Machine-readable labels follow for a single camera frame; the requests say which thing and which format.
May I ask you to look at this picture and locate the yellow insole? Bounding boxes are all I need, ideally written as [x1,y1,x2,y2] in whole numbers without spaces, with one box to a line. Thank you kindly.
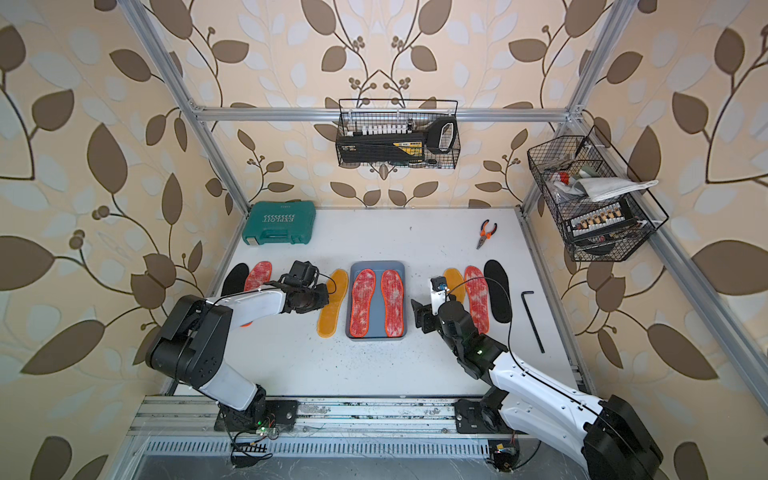
[443,268,466,303]
[316,269,349,338]

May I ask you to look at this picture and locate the red insole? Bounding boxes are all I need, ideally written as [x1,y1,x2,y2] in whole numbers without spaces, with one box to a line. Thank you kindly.
[349,269,376,338]
[244,261,272,292]
[381,270,405,338]
[464,265,490,334]

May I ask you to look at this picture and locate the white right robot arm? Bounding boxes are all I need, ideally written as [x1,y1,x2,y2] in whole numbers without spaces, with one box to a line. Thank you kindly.
[411,299,663,479]

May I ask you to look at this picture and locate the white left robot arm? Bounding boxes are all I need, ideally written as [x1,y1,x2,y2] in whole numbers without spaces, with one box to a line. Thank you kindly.
[145,281,329,412]

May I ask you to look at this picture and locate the blue-grey storage box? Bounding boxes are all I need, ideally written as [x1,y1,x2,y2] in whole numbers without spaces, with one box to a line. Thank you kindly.
[346,261,407,341]

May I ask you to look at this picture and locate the black yellow tool box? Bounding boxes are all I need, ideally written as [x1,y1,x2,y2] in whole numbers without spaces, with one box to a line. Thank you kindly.
[335,133,426,165]

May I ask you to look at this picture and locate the black insole left side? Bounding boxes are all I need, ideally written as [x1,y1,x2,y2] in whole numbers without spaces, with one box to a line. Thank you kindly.
[221,263,250,297]

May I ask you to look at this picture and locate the black insole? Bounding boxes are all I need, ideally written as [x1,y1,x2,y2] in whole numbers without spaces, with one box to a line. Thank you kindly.
[483,259,513,324]
[221,263,250,297]

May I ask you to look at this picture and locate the black insole right side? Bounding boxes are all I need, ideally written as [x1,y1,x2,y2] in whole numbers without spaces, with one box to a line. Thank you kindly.
[483,259,513,324]

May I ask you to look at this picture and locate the green plastic tool case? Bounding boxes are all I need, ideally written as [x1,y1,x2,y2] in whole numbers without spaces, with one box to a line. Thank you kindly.
[241,201,316,245]

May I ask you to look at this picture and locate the black hex key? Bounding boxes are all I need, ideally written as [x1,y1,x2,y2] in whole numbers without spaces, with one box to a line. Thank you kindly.
[520,290,546,354]

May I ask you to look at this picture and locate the white paper in basket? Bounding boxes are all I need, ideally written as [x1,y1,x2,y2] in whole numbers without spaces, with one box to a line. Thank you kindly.
[576,177,658,203]

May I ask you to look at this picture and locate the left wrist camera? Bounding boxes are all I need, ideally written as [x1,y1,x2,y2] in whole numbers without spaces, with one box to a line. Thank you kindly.
[281,261,319,287]

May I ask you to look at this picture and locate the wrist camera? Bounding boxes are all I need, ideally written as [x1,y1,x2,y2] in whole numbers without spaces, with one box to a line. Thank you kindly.
[281,261,319,287]
[430,276,450,316]

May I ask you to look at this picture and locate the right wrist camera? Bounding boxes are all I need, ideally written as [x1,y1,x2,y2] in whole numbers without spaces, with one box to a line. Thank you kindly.
[430,276,450,316]

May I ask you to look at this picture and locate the orange handled pliers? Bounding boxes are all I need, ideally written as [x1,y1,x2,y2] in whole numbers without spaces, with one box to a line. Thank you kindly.
[476,219,498,250]

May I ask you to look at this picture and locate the black wire basket back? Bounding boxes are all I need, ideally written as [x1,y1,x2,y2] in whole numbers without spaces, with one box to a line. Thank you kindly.
[335,97,461,169]

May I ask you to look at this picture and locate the black wire basket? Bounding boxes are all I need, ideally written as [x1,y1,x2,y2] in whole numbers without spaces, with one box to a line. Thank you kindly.
[335,97,461,169]
[527,126,669,262]

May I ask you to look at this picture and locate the black wire basket right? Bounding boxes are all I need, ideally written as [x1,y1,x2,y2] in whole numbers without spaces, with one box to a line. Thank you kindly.
[527,126,669,262]

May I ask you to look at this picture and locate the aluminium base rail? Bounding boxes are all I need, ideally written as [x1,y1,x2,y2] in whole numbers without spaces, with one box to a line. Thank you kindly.
[125,395,589,460]

